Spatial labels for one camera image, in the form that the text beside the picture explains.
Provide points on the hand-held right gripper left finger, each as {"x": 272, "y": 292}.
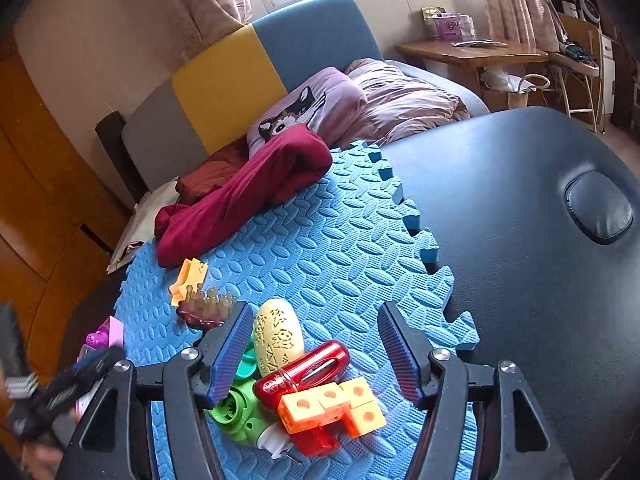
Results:
{"x": 229, "y": 355}

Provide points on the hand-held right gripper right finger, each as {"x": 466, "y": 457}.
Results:
{"x": 402, "y": 355}

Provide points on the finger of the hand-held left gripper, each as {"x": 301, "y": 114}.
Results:
{"x": 82, "y": 372}

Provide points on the brown toy comb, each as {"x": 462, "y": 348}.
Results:
{"x": 205, "y": 312}

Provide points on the cream oval patterned toy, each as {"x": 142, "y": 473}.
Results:
{"x": 277, "y": 335}

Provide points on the orange plastic toy piece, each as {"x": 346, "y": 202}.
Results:
{"x": 187, "y": 280}

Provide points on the orange cube blocks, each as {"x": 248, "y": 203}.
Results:
{"x": 300, "y": 410}

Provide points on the teal plastic piece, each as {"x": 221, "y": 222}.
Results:
{"x": 247, "y": 362}

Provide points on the green plastic toy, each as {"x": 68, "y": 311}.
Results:
{"x": 240, "y": 410}

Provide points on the white plug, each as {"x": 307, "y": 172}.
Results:
{"x": 275, "y": 442}

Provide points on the red plastic block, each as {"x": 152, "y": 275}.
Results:
{"x": 315, "y": 442}

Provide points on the blue foam puzzle mat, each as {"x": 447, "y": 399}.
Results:
{"x": 325, "y": 240}

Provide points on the maroon cloth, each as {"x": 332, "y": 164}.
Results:
{"x": 240, "y": 200}

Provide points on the white cloth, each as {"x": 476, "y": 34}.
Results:
{"x": 145, "y": 220}

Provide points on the wooden wardrobe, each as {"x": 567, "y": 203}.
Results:
{"x": 45, "y": 185}

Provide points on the dark red quilted blanket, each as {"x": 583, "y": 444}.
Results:
{"x": 210, "y": 175}

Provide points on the dark brown bedside panel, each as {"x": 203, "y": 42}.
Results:
{"x": 117, "y": 155}

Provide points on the black face hole cushion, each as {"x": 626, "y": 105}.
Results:
{"x": 597, "y": 207}

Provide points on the pink duvet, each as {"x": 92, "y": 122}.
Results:
{"x": 400, "y": 105}

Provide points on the pink dog print pillow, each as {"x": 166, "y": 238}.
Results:
{"x": 330, "y": 105}

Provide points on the blue yellow grey headboard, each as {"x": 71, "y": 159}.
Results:
{"x": 225, "y": 75}

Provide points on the white plastic bag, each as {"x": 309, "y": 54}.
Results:
{"x": 500, "y": 81}

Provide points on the wooden desk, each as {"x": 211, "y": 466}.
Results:
{"x": 450, "y": 52}

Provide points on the papers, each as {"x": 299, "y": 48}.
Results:
{"x": 477, "y": 43}

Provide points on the purple box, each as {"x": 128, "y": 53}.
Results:
{"x": 447, "y": 27}

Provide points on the clear plastic container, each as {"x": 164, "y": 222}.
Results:
{"x": 467, "y": 26}

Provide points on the snack packet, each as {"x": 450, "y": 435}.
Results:
{"x": 432, "y": 14}

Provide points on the white cabinet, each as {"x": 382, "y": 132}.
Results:
{"x": 606, "y": 75}

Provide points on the wooden folding chair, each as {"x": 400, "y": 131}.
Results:
{"x": 580, "y": 35}

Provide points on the white round fan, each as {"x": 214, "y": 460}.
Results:
{"x": 590, "y": 9}

